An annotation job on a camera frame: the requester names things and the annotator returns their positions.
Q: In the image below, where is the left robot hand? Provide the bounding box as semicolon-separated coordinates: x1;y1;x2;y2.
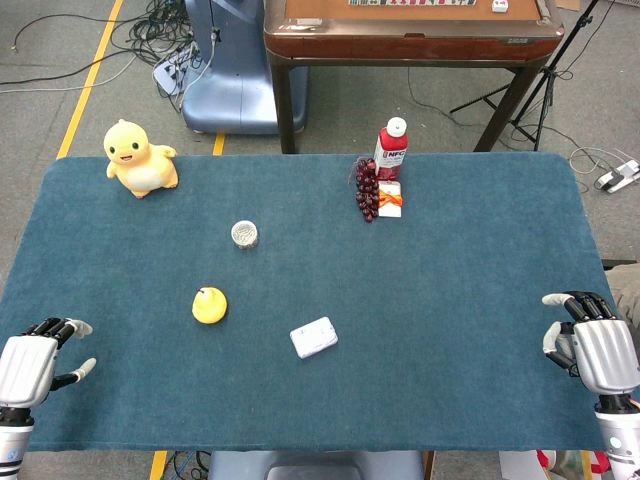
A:
0;317;98;409

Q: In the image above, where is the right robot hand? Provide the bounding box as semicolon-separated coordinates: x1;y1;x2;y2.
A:
541;290;640;399

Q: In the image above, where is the yellow round fruit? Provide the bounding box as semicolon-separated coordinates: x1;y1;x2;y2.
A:
191;286;229;325

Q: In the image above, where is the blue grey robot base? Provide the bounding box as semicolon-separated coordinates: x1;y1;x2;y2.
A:
180;0;309;135

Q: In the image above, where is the yellow duck plush toy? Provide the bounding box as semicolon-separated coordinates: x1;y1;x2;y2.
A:
103;118;180;200

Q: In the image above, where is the white rectangular box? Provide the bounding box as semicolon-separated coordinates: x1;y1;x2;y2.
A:
289;316;339;360

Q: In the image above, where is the white power strip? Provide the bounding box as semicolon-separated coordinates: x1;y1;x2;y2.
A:
152;44;201;97
593;158;640;194

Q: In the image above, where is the small silver patterned cup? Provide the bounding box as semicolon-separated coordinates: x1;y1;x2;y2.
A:
230;219;260;250

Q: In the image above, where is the white card orange ribbon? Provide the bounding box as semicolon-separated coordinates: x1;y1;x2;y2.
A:
377;180;404;219

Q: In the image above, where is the black tripod stand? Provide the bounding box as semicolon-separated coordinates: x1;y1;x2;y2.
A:
449;0;601;152

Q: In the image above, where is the blue table cloth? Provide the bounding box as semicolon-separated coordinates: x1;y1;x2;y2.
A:
0;152;626;453

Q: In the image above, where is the dark red grape bunch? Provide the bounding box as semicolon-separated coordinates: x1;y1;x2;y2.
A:
354;157;381;224

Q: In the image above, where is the red juice bottle white cap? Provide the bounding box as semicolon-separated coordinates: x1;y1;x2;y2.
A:
373;116;409;182

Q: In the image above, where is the grey robot torso base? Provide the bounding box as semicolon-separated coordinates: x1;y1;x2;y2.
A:
207;449;426;480

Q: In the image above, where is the brown mahjong table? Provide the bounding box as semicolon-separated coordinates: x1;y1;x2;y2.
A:
263;0;566;154

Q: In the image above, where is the row of mahjong tiles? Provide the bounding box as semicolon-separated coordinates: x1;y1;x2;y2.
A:
348;0;478;8

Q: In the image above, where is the black cable bundle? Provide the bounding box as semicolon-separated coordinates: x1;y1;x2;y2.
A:
127;0;211;66

